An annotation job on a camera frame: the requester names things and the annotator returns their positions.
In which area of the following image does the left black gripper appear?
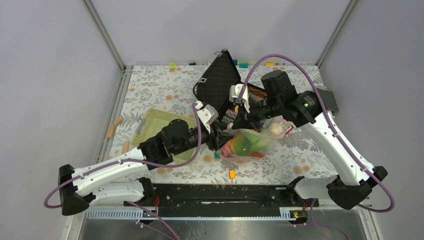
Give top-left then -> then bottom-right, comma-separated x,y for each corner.
173,120 -> 235,155

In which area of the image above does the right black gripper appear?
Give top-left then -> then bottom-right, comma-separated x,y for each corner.
232,95 -> 282,131

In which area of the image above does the clear zip top bag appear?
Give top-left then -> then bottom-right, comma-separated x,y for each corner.
216,116 -> 291,162

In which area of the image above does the red toy pepper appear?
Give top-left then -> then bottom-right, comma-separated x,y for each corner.
220,140 -> 234,158

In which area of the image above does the yellow toy mango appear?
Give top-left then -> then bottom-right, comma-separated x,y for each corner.
229,137 -> 267,157

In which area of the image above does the white green leek toy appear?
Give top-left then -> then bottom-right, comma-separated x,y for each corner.
260,122 -> 287,139

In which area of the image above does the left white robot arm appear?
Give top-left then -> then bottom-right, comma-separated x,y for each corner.
58,119 -> 227,216

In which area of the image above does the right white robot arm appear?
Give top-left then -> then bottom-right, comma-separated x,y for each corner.
229,70 -> 388,210

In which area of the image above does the yellow small block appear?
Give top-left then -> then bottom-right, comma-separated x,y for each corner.
228,170 -> 237,180

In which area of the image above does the black poker chip case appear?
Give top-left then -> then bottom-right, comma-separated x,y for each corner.
192,49 -> 267,129

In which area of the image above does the green plastic basket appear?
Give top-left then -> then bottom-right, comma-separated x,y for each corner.
130,108 -> 197,147

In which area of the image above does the dark grey lego baseplate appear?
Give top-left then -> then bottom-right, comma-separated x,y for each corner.
317,88 -> 339,114

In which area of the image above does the wooden block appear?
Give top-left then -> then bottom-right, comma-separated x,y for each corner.
106,123 -> 117,139

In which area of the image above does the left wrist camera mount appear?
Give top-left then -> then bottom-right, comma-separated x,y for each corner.
194,100 -> 219,133

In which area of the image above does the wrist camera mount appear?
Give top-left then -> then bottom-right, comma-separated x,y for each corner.
229,83 -> 250,113
194,100 -> 219,133

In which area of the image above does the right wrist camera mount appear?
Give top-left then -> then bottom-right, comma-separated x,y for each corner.
229,83 -> 250,113

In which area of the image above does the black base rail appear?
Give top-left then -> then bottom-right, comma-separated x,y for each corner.
124,183 -> 319,220

